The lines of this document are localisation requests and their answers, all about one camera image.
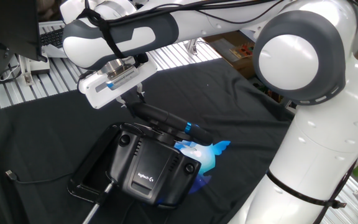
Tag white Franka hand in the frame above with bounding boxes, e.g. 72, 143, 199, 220
78, 55, 158, 118

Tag black steering wheel blue stripe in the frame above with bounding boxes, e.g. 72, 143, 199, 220
129, 102, 214, 146

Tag black Logitech wheel base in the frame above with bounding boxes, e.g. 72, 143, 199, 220
106, 123, 202, 208

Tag black cloth with blue print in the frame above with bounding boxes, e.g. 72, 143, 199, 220
0, 57, 295, 224

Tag white paper sheets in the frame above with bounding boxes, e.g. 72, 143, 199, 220
42, 45, 70, 59

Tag black computer keyboard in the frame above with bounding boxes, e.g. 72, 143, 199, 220
40, 27, 65, 49

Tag brown cardboard box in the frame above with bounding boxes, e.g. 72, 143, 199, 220
201, 30, 257, 78

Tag silver clamp screw rod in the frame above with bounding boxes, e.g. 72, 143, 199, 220
81, 180, 115, 224

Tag wooden toy with coloured blocks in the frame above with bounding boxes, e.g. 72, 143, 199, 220
230, 43, 256, 60

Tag black computer monitor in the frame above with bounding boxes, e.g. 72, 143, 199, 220
0, 0, 48, 62

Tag silver wrist mount plate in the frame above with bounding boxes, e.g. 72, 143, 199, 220
99, 58, 140, 91

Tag aluminium corner bracket foot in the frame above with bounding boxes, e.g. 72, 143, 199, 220
185, 37, 201, 56

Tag black C-clamp frame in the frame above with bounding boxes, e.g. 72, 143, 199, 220
67, 123, 124, 203

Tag small aluminium bracket post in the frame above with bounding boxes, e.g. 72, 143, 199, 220
19, 55, 34, 86

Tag thin black USB cable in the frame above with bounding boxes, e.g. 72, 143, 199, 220
5, 169, 74, 185

